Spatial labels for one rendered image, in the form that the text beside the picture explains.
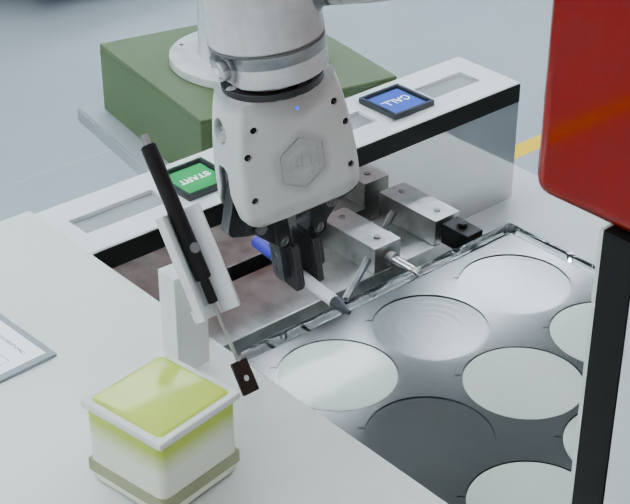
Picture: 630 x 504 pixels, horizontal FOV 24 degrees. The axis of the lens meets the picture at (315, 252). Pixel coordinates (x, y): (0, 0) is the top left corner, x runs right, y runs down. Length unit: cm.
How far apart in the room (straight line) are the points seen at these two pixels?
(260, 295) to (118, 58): 52
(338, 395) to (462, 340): 13
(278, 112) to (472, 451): 30
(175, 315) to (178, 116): 61
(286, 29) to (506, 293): 42
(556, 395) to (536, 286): 17
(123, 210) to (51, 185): 211
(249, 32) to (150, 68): 75
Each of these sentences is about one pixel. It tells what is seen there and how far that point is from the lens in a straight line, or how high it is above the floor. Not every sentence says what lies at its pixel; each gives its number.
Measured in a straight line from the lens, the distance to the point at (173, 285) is 105.
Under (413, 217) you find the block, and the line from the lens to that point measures 143.
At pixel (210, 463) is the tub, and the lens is 98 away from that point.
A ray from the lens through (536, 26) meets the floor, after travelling 432.
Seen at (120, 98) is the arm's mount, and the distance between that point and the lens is 180.
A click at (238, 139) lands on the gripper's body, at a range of 103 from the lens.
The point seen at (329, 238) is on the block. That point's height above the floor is 89.
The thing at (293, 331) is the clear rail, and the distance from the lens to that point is 125.
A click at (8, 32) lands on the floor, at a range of 432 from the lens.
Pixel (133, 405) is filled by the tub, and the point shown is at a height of 103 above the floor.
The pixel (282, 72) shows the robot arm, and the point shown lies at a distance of 101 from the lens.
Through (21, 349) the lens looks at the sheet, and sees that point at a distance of 114.
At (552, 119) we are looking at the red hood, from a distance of 78.
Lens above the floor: 160
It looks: 31 degrees down
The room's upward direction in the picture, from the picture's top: straight up
